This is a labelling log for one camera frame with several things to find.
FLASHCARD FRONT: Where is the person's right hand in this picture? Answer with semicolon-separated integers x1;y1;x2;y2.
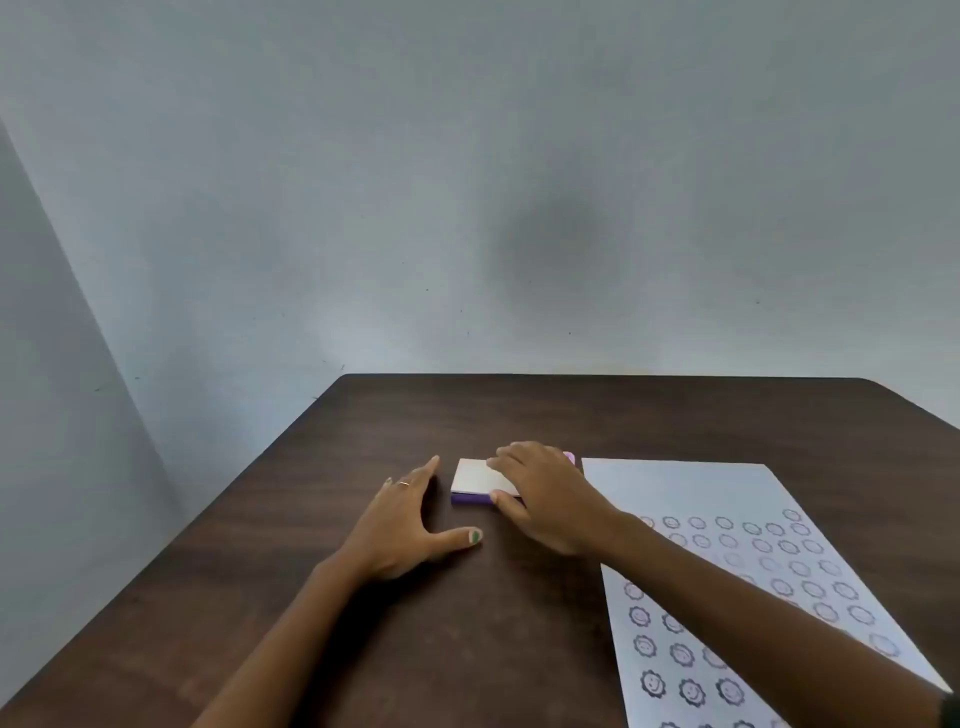
485;441;628;561

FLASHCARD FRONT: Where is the person's left hand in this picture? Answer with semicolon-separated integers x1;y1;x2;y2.
332;455;484;585

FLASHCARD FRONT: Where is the purple ink pad white lid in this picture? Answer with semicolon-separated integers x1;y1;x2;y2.
450;457;526;507

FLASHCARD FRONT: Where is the person's left forearm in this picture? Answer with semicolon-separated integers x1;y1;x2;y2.
191;556;376;728

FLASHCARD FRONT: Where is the person's right forearm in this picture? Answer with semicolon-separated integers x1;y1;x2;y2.
598;514;952;728

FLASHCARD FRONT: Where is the white paper sheet with stamps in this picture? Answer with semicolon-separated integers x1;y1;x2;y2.
581;457;954;728

